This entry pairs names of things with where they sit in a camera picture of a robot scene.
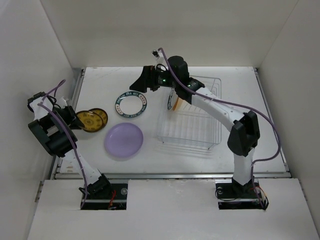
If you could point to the tan beige plate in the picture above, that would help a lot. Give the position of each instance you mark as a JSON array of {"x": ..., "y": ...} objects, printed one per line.
[{"x": 178, "y": 103}]

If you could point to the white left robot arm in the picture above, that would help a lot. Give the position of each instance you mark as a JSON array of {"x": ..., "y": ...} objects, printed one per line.
[{"x": 53, "y": 127}]

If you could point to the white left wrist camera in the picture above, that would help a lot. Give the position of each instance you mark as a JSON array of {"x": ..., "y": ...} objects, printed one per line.
[{"x": 62, "y": 103}]

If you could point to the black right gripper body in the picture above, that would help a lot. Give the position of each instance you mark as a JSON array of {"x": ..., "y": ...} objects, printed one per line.
[{"x": 161, "y": 79}]

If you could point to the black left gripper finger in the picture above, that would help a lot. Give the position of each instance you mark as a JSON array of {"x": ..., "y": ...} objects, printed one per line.
[
  {"x": 75, "y": 120},
  {"x": 76, "y": 127}
]

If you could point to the clear wire dish rack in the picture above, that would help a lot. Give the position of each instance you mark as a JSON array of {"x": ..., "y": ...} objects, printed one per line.
[{"x": 189, "y": 126}]

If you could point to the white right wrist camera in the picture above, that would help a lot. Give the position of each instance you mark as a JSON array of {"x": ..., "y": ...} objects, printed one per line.
[{"x": 159, "y": 58}]

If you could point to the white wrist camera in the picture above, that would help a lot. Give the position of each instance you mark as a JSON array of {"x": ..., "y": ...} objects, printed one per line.
[
  {"x": 62, "y": 103},
  {"x": 159, "y": 58}
]

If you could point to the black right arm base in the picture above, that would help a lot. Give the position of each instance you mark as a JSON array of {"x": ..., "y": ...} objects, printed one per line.
[{"x": 232, "y": 196}]

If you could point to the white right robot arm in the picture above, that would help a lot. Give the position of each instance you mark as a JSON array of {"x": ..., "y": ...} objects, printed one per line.
[{"x": 243, "y": 127}]

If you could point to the yellow brown plate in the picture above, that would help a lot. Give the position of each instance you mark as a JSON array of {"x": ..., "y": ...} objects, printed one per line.
[
  {"x": 91, "y": 122},
  {"x": 102, "y": 113}
]

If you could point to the green rim white plate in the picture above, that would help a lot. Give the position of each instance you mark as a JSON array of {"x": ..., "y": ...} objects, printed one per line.
[{"x": 130, "y": 104}]

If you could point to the lavender purple plate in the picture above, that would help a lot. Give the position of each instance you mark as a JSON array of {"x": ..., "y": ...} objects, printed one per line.
[{"x": 123, "y": 140}]

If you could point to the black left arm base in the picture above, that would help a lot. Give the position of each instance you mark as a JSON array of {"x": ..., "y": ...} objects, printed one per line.
[{"x": 114, "y": 201}]

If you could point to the blue patterned white plate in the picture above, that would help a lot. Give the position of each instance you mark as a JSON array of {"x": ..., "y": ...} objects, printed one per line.
[{"x": 172, "y": 98}]

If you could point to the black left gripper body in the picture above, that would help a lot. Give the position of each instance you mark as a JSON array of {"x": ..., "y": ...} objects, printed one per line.
[{"x": 65, "y": 113}]

